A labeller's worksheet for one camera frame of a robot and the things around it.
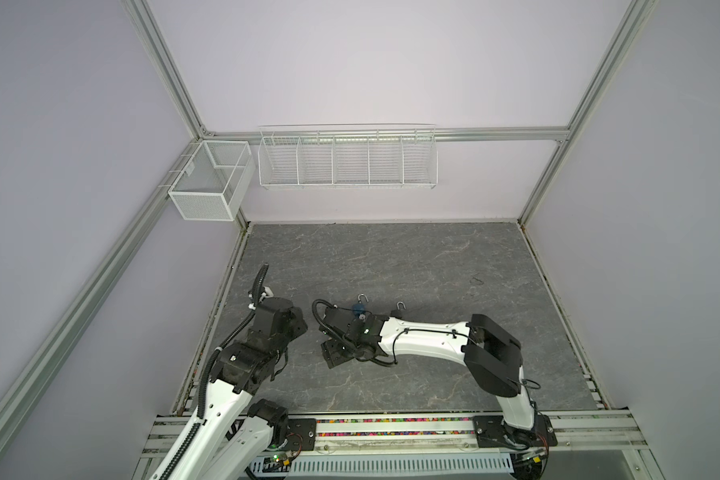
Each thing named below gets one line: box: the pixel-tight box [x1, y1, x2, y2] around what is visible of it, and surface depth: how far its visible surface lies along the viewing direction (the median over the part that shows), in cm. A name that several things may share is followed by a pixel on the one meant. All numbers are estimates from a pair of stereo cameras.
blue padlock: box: [352, 293, 369, 316], surface depth 98 cm
